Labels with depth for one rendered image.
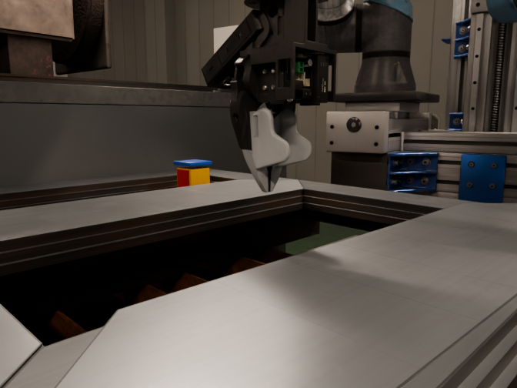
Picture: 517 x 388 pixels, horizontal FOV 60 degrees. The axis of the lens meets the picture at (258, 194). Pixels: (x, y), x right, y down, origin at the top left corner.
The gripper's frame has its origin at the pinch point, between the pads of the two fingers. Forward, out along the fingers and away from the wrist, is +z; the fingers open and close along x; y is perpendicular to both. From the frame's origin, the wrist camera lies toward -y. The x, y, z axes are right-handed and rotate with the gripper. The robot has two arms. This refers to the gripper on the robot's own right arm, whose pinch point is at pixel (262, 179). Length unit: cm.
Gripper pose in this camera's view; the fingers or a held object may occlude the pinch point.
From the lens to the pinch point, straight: 50.9
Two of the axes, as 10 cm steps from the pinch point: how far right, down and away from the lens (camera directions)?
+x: 6.9, -1.1, 7.1
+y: 7.2, 1.1, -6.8
